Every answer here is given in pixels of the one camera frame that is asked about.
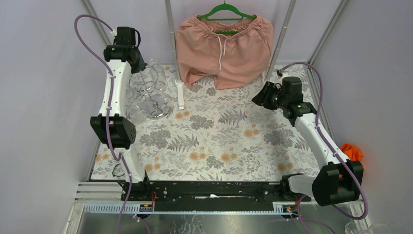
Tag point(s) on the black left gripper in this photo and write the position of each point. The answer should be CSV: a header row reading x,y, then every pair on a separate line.
x,y
139,61

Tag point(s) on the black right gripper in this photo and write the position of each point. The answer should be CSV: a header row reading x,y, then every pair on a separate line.
x,y
261,99

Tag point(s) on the chrome wine glass rack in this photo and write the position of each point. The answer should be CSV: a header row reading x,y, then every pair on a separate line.
x,y
143,85

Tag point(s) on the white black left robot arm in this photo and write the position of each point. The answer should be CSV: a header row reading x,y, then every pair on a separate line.
x,y
122,59

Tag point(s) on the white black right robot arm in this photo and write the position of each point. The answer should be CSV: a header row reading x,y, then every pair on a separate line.
x,y
338,177

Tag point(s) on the clear wine glass back left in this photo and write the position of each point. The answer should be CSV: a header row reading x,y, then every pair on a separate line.
x,y
161,82

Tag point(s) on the clear wine glass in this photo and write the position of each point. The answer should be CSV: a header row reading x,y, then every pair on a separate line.
x,y
138,112
161,82

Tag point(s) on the clear wine glass front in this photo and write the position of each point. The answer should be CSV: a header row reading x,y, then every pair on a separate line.
x,y
138,112

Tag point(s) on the pink shorts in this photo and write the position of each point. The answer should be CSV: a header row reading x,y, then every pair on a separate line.
x,y
235,54

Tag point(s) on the floral table mat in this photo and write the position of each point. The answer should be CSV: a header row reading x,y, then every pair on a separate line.
x,y
219,135

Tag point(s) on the orange cloth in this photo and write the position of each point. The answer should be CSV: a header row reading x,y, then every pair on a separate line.
x,y
353,152

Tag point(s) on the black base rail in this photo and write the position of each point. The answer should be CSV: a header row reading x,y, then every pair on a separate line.
x,y
208,196

